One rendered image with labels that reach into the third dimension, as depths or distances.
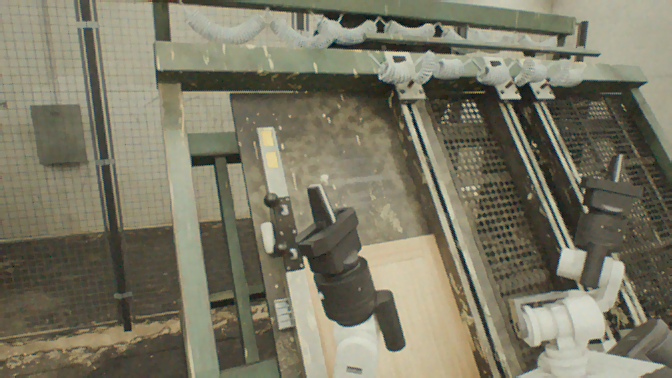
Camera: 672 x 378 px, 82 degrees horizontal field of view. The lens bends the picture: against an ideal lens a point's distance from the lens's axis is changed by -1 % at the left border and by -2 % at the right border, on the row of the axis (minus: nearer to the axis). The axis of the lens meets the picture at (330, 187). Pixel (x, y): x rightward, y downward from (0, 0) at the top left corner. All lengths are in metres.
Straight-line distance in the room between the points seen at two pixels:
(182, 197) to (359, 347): 0.60
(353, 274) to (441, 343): 0.64
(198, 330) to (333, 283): 0.45
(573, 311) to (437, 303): 0.54
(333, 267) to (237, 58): 0.79
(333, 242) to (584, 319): 0.41
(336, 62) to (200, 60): 0.41
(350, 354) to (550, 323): 0.32
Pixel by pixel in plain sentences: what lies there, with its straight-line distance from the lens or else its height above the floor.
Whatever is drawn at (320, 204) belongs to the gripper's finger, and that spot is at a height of 1.62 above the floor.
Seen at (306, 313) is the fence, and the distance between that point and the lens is 1.02.
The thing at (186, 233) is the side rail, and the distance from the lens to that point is 1.01.
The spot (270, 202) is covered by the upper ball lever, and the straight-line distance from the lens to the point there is 0.94.
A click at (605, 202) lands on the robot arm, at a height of 1.55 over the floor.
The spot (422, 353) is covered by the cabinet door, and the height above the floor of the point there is 1.10.
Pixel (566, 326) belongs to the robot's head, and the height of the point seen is 1.42.
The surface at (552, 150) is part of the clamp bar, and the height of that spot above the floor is 1.56.
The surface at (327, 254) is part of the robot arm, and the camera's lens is 0.56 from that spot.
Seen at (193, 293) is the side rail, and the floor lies 1.33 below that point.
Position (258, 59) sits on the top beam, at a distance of 1.23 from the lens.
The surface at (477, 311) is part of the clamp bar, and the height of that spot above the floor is 1.18.
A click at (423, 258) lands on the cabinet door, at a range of 1.22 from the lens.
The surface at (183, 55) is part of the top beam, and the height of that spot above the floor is 1.88.
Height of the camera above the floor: 1.78
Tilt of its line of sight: 14 degrees down
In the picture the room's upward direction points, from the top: straight up
